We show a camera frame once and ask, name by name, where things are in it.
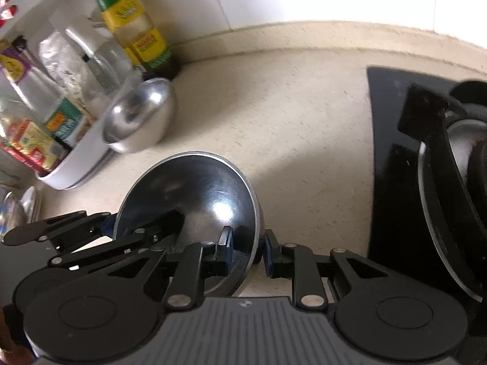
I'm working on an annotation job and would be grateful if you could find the yellow cap vinegar bottle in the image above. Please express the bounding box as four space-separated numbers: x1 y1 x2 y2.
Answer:
0 116 70 172

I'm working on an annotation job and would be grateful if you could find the purple label sauce bottle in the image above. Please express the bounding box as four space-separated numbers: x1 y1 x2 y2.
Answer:
0 36 96 150

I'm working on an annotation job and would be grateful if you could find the green label yellow cap bottle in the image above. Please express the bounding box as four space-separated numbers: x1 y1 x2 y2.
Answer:
84 0 182 81

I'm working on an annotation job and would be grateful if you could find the black burner grate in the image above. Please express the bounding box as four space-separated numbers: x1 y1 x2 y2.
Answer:
398 79 487 236

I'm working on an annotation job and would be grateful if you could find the clear plastic bag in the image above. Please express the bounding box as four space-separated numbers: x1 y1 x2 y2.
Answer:
38 32 103 115

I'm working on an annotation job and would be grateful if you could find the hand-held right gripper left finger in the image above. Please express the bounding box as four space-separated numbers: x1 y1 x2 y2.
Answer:
76 226 233 308

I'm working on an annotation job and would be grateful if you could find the white two-tier rotating rack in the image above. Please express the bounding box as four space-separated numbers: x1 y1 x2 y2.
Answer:
0 0 127 191

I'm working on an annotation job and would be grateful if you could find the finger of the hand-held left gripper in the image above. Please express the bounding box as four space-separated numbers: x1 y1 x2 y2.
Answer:
47 211 186 271
2 210 115 252

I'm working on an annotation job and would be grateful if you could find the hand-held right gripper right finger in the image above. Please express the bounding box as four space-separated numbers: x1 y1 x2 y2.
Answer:
264 231 404 311

